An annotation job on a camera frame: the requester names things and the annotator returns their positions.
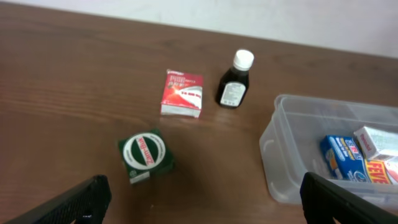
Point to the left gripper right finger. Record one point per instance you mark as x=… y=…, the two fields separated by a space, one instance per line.
x=327 y=203

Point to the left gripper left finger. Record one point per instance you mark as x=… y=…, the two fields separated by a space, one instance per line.
x=84 y=203

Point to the blue Kool Fever box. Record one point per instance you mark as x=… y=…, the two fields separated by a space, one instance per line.
x=346 y=162

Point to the green Zam-Buk box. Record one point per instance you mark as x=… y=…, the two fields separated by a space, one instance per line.
x=145 y=155

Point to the white green medicine box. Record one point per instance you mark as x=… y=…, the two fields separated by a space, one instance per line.
x=377 y=144

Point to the red white medicine box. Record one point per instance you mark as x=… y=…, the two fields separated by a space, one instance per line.
x=183 y=94

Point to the clear plastic container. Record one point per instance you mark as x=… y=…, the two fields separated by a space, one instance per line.
x=290 y=145

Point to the dark bottle white cap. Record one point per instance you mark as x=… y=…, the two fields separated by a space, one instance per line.
x=234 y=83

